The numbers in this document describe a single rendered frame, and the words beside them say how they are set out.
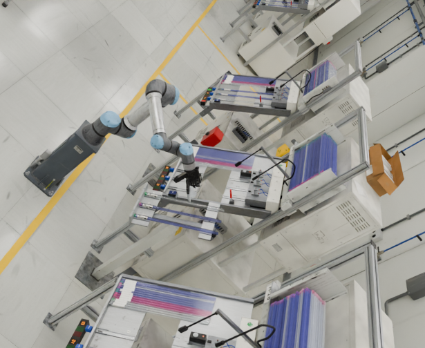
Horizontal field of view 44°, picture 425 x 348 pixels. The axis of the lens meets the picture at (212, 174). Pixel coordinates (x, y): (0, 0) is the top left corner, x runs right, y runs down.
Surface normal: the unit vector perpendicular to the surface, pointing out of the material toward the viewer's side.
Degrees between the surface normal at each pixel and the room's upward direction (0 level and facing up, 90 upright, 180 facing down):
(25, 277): 0
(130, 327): 44
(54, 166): 90
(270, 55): 90
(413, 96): 90
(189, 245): 90
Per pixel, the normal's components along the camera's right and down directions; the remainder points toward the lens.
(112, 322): 0.06, -0.84
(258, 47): -0.21, 0.53
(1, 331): 0.73, -0.48
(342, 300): -0.66, -0.70
